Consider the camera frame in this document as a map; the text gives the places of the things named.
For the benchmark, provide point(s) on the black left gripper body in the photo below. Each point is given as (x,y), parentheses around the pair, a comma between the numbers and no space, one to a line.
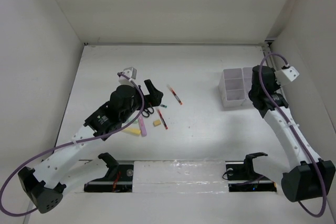
(136,106)

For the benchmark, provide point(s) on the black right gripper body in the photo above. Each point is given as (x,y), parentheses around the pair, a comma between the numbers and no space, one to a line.
(276,85)

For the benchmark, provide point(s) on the red pen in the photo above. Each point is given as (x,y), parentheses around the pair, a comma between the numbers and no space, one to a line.
(162,118)
(174,93)

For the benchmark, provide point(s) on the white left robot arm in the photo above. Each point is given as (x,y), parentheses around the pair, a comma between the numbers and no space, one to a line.
(47,183)

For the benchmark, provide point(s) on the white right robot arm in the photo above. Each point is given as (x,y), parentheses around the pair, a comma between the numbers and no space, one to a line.
(305,175)

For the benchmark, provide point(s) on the yellow eraser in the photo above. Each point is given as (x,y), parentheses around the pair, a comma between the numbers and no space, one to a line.
(156,122)

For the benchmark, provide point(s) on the white divided organizer left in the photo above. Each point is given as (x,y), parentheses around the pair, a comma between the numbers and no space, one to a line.
(231,88)

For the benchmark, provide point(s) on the yellow highlighter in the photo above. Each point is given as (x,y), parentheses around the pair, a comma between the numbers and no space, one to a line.
(132,131)

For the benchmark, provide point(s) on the pink highlighter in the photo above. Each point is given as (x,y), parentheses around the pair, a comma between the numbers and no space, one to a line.
(142,127)

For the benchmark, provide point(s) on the black handled scissors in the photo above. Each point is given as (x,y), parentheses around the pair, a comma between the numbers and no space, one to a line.
(146,113)

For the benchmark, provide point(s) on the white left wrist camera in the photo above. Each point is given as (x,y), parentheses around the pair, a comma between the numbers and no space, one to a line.
(127,75)

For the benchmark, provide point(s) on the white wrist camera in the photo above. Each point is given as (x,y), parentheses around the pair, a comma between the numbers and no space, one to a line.
(286,76)
(127,75)

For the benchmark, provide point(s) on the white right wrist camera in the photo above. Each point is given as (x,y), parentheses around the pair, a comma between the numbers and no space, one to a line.
(286,76)

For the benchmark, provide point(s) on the aluminium rail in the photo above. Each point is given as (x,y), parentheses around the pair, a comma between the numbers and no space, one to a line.
(270,62)

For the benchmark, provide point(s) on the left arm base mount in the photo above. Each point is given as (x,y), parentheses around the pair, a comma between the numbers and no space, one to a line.
(118,178)

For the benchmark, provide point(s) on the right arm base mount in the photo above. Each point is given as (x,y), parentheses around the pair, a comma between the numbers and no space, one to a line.
(241,176)

